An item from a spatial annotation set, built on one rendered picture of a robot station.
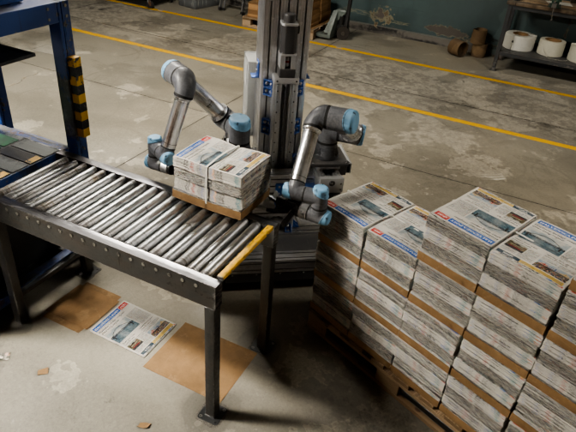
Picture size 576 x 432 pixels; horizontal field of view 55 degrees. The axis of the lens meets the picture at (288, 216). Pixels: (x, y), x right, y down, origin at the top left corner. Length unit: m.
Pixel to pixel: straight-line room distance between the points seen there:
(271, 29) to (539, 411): 2.14
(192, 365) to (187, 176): 0.99
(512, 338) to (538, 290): 0.26
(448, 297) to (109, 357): 1.73
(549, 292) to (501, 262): 0.19
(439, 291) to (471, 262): 0.23
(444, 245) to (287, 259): 1.24
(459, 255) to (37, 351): 2.15
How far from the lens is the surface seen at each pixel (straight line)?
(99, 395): 2.95
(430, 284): 2.47
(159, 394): 2.91
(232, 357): 3.04
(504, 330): 2.36
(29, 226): 2.82
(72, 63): 3.22
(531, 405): 2.47
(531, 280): 2.19
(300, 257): 3.36
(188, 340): 3.13
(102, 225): 2.62
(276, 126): 3.12
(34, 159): 3.24
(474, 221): 2.34
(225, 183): 2.53
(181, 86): 2.78
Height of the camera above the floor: 2.23
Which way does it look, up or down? 33 degrees down
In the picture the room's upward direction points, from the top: 5 degrees clockwise
